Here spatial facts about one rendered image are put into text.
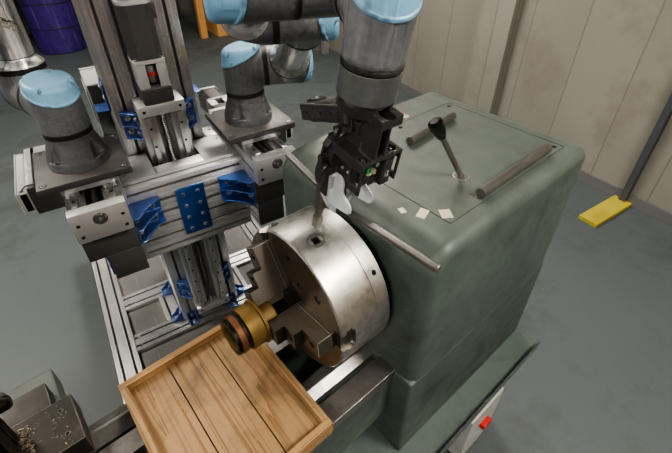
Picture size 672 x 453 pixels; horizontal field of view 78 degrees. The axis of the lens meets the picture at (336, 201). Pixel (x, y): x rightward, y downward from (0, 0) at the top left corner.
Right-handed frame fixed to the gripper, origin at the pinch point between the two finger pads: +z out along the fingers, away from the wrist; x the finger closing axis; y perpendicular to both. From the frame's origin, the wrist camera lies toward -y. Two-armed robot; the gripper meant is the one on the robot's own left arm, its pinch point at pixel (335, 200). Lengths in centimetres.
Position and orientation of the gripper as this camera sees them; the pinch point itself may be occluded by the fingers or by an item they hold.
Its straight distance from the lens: 66.2
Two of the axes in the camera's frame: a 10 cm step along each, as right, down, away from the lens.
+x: 7.7, -3.8, 5.1
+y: 6.3, 6.0, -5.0
